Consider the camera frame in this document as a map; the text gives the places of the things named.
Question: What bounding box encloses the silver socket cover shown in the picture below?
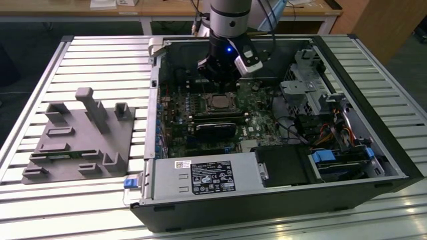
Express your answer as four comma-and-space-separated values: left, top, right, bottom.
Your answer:
202, 92, 241, 115

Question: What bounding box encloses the CPU socket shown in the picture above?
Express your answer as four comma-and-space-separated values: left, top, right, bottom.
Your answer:
201, 91, 244, 116

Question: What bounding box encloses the green motherboard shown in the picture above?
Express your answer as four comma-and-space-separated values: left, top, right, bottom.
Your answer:
156, 78, 293, 159

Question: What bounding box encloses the black graphics card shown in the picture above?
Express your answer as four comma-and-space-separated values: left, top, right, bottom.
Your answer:
193, 120, 238, 145

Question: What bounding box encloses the grey case latch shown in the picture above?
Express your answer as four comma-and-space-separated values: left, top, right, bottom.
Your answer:
146, 36, 168, 58

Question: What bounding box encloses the metal drive cage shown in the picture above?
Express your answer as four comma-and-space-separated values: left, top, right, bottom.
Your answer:
279, 48, 337, 116

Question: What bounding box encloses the silver chipset heatsink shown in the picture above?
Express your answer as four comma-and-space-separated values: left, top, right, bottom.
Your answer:
238, 139, 260, 151

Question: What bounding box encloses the grey power supply unit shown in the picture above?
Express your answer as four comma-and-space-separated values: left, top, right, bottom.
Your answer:
145, 151, 265, 201

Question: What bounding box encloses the hard disk in blue carrier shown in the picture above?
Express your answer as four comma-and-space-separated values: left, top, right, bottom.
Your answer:
308, 147, 387, 181

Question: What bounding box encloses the blue case latch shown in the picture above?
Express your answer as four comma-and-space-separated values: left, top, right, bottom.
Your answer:
122, 175, 141, 190

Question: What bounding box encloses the grey parts rack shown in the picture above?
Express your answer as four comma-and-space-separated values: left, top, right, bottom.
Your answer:
20, 86, 137, 186

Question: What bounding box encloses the wooden cabinet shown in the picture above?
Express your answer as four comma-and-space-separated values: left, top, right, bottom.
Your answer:
329, 0, 427, 66

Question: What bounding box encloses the black PC case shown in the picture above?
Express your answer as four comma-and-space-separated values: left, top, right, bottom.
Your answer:
128, 34, 424, 233

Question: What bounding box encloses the wooden desk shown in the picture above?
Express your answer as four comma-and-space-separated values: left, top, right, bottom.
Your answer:
0, 0, 344, 36

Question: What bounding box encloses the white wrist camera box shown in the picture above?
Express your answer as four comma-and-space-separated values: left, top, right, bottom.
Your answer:
232, 43, 265, 75

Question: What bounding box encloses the black cable brass connector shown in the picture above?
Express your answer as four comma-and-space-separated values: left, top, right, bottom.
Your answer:
188, 0, 202, 36

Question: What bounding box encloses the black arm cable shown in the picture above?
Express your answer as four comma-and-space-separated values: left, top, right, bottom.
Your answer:
256, 0, 279, 62

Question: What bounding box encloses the coloured wire bundle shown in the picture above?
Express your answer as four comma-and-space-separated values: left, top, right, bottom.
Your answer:
312, 123, 355, 148

